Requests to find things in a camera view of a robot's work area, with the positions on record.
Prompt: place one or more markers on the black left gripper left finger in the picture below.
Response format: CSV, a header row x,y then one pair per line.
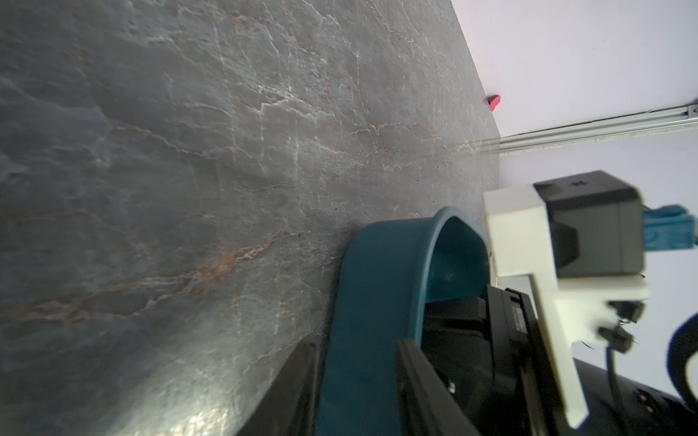
x,y
289,406

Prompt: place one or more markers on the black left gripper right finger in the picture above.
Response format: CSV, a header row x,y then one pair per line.
x,y
425,406

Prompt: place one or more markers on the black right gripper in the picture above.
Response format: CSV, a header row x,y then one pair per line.
x,y
487,351

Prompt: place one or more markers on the teal plastic storage box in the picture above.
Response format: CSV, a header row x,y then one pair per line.
x,y
390,272

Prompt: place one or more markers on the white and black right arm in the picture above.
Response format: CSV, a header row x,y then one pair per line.
x,y
619,406

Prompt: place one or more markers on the pink small object at wall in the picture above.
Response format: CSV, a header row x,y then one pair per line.
x,y
493,102

